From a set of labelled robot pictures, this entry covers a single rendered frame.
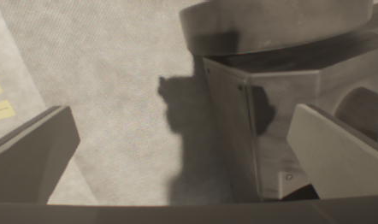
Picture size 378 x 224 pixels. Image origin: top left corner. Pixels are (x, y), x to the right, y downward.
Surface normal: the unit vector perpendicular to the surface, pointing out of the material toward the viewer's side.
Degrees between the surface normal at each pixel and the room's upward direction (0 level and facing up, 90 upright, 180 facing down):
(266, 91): 45
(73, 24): 0
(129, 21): 0
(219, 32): 55
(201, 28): 67
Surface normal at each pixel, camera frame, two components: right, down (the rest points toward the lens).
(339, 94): 0.27, 0.36
